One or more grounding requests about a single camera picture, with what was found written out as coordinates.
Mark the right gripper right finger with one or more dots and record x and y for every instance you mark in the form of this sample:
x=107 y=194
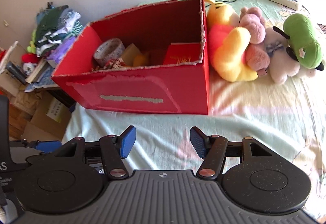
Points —
x=214 y=150

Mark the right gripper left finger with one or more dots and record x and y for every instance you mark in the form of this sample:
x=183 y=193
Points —
x=105 y=155

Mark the brown calabash gourd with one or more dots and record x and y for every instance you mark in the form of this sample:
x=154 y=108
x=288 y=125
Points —
x=141 y=60

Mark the printed packing tape roll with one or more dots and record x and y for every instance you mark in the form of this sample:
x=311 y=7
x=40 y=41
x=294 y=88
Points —
x=110 y=50

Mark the brown cardboard box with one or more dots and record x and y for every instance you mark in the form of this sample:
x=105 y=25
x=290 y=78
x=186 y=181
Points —
x=49 y=121

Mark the light green bed sheet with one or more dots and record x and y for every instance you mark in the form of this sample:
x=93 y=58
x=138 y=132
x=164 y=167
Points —
x=288 y=118

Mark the red white small plush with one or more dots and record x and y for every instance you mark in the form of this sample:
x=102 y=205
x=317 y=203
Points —
x=29 y=61

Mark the purple tissue pack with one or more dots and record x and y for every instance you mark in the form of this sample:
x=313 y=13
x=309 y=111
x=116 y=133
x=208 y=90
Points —
x=57 y=54

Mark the green frog plush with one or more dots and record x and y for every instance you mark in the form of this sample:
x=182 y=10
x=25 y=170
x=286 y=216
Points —
x=31 y=48

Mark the yellow red bear plush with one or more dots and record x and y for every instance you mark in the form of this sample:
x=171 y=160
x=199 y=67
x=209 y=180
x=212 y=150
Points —
x=227 y=43

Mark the white plush toy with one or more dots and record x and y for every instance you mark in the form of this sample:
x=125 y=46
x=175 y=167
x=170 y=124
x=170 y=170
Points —
x=281 y=64

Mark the large red cardboard box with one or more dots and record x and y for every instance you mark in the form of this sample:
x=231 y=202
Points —
x=176 y=80

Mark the pile of folded clothes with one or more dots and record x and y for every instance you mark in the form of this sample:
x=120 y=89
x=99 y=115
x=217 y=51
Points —
x=53 y=26

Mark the pink plush toy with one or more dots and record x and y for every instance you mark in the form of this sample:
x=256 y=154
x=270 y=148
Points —
x=256 y=57

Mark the green plush toy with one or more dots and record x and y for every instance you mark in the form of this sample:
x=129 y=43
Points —
x=303 y=45

